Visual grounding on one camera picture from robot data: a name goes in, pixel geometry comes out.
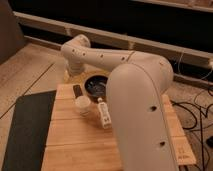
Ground black eraser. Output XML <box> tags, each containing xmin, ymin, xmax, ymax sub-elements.
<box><xmin>73</xmin><ymin>85</ymin><xmax>83</xmax><ymax>98</ymax></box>

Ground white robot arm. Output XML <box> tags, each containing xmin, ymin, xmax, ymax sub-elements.
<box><xmin>61</xmin><ymin>35</ymin><xmax>179</xmax><ymax>171</ymax></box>

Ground white ceramic cup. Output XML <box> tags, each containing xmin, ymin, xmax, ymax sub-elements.
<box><xmin>75</xmin><ymin>96</ymin><xmax>91</xmax><ymax>116</ymax></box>

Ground dark bowl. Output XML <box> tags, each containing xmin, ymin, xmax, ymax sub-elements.
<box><xmin>84</xmin><ymin>75</ymin><xmax>108</xmax><ymax>99</ymax></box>

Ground white glue bottle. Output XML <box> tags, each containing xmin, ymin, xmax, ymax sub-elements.
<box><xmin>98</xmin><ymin>97</ymin><xmax>112</xmax><ymax>129</ymax></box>

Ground wooden board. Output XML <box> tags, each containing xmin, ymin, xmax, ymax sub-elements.
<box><xmin>41</xmin><ymin>84</ymin><xmax>196</xmax><ymax>171</ymax></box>

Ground dark floor mat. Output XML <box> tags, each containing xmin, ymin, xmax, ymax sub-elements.
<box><xmin>0</xmin><ymin>90</ymin><xmax>56</xmax><ymax>171</ymax></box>

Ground wooden wall rail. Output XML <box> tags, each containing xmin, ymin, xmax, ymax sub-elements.
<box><xmin>14</xmin><ymin>12</ymin><xmax>213</xmax><ymax>68</ymax></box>

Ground black cables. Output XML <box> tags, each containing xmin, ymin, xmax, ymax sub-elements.
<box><xmin>170</xmin><ymin>84</ymin><xmax>213</xmax><ymax>171</ymax></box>

